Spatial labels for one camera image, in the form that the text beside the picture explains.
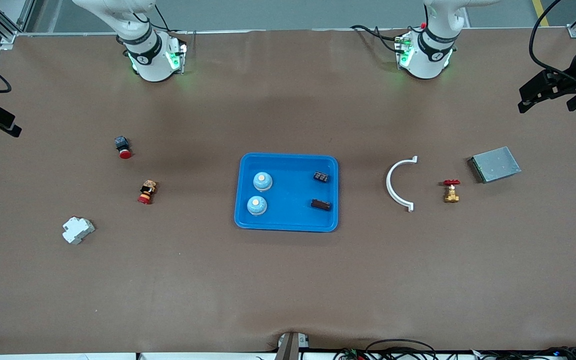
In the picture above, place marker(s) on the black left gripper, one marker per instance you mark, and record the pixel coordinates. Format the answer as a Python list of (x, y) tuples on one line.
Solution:
[(566, 82)]

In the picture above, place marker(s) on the black capacitor with silver terminals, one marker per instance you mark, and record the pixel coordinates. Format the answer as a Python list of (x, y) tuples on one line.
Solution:
[(321, 177)]

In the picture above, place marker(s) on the dark brown capacitor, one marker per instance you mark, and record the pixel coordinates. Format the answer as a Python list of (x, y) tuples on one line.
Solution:
[(321, 204)]

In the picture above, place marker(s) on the light blue call bell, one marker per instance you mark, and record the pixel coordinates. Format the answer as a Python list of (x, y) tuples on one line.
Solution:
[(257, 205), (263, 181)]

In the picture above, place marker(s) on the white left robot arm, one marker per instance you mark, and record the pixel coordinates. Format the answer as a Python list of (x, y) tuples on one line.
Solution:
[(428, 62)]

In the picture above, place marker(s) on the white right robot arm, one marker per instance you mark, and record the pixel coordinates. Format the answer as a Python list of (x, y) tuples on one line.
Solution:
[(150, 65)]

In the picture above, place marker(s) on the grey metal box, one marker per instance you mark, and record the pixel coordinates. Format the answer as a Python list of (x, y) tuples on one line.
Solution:
[(497, 164)]

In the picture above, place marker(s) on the red button with black body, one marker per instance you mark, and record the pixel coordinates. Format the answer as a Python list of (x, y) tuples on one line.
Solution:
[(123, 146)]

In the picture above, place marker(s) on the white circuit breaker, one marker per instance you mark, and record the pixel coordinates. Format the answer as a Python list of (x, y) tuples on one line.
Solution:
[(78, 230)]

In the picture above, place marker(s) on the green lit base connector box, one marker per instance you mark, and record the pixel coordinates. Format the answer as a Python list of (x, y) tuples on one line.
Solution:
[(404, 50), (178, 57)]

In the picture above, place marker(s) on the red button with yellow body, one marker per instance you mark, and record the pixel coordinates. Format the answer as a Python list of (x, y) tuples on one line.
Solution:
[(146, 194)]

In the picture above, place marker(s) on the white curved pipe clamp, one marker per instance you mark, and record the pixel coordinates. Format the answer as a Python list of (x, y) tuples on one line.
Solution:
[(388, 183)]

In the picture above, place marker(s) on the blue plastic tray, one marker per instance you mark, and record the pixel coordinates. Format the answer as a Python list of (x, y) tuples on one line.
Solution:
[(288, 200)]

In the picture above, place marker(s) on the grey table edge clamp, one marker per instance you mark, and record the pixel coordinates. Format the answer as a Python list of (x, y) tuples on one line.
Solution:
[(288, 350)]

